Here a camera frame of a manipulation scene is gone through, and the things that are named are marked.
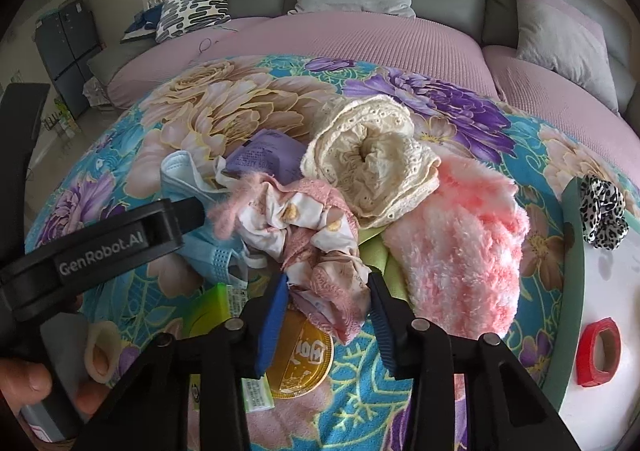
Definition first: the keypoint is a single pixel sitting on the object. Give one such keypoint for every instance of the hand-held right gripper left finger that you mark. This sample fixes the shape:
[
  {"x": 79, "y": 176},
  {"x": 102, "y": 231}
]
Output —
[{"x": 272, "y": 326}]

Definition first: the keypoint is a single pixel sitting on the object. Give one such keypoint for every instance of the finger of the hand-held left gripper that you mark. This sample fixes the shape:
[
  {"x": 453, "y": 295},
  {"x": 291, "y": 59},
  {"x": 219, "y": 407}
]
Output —
[{"x": 189, "y": 218}]

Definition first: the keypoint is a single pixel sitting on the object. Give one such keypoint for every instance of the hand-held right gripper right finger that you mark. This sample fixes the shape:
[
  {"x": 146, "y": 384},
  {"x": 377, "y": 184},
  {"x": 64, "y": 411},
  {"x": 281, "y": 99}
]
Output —
[{"x": 386, "y": 336}]

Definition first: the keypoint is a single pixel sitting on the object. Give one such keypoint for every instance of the blue face mask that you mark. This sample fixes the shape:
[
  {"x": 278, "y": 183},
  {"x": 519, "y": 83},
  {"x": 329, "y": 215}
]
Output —
[{"x": 215, "y": 256}]

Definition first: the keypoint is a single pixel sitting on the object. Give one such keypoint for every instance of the pink printed underwear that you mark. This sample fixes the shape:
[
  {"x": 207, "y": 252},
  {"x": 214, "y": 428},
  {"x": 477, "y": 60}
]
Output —
[{"x": 310, "y": 226}]

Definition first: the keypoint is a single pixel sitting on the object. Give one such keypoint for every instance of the pink fluffy cloth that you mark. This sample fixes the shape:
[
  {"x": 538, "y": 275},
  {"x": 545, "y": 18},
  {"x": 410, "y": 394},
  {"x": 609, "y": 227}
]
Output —
[{"x": 450, "y": 241}]

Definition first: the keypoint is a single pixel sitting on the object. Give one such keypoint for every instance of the cream lace cloth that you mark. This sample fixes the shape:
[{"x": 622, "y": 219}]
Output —
[{"x": 370, "y": 166}]

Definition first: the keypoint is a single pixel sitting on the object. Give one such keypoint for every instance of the teal tray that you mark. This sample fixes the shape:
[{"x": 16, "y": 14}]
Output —
[{"x": 615, "y": 291}]

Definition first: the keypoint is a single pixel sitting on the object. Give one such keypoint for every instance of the leopard print scrunchie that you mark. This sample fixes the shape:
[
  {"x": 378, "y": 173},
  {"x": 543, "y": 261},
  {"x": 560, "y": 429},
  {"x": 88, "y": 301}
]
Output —
[{"x": 602, "y": 211}]

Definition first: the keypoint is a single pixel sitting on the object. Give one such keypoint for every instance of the person's left hand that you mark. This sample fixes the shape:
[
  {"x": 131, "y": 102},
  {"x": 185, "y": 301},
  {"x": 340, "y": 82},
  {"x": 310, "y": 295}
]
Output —
[{"x": 27, "y": 383}]

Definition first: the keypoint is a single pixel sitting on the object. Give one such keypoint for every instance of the gold round tin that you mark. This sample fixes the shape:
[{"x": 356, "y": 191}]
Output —
[{"x": 305, "y": 361}]

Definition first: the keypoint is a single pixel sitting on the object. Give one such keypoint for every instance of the green tissue pack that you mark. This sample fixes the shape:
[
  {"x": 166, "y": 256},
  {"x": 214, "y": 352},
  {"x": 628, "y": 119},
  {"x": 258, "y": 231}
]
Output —
[{"x": 212, "y": 311}]

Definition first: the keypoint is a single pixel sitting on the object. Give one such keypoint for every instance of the beige tape roll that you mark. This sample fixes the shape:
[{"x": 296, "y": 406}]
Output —
[{"x": 102, "y": 326}]

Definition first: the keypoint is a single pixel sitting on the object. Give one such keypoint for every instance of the green cloth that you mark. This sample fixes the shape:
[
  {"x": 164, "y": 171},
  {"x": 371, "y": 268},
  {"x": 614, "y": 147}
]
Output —
[{"x": 380, "y": 251}]

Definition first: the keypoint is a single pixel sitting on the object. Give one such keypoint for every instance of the purple paper packet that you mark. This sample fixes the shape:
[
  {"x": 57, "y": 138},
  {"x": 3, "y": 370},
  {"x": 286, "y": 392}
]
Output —
[{"x": 265, "y": 153}]

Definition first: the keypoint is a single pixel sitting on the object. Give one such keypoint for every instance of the floral printed blanket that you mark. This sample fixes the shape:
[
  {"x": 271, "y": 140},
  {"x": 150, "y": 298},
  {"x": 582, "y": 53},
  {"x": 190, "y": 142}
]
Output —
[{"x": 225, "y": 96}]

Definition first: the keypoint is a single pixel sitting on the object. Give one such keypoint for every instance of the white plastic bag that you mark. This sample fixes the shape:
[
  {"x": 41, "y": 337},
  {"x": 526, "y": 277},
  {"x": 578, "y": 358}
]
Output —
[{"x": 96, "y": 93}]

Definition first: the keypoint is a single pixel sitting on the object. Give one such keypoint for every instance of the blue and white cushion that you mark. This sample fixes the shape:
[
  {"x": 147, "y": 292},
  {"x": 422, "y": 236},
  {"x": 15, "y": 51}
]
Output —
[{"x": 140, "y": 23}]

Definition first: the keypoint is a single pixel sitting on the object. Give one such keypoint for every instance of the dark grey cabinet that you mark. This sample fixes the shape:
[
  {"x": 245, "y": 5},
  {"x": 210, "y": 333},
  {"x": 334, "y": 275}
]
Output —
[{"x": 60, "y": 56}]

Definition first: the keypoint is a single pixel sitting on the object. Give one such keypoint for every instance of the black and white patterned pillow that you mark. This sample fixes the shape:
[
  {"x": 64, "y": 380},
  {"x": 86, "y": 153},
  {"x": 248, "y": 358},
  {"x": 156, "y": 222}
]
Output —
[{"x": 192, "y": 6}]

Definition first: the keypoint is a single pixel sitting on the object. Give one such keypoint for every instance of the pink quilted sofa cover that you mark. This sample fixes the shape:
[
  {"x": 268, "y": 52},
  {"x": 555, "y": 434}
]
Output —
[
  {"x": 350, "y": 41},
  {"x": 550, "y": 96}
]

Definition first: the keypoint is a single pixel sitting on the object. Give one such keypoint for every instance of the grey pillow with pink band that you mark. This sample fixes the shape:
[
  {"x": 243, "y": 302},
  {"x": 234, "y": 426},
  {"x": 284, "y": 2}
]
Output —
[{"x": 560, "y": 41}]

